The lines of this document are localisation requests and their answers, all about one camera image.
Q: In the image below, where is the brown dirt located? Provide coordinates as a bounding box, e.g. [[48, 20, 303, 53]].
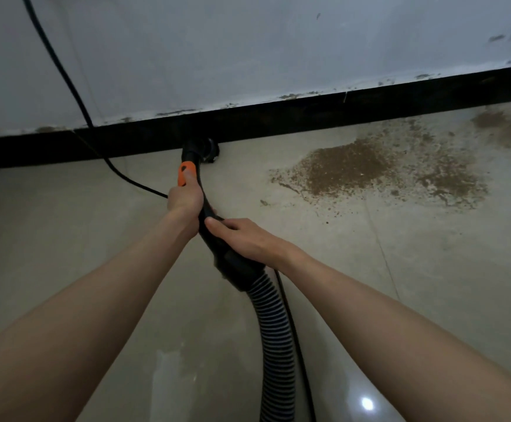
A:
[[260, 107, 511, 224]]

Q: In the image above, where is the person's left hand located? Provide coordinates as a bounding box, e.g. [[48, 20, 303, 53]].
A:
[[166, 170, 217, 242]]

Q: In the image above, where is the person's right forearm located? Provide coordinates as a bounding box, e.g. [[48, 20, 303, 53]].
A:
[[286, 250, 511, 422]]

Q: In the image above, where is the black power cord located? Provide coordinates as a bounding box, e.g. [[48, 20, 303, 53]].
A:
[[20, 0, 318, 422]]

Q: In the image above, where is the person's right hand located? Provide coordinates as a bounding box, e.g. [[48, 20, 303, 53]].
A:
[[204, 216, 307, 275]]

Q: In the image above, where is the black ribbed vacuum hose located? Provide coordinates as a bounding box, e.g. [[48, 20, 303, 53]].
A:
[[177, 137, 297, 422]]

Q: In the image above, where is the person's left forearm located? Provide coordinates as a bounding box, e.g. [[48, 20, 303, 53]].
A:
[[0, 213, 195, 422]]

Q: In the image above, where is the black baseboard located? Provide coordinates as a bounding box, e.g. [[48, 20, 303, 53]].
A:
[[0, 63, 511, 223]]

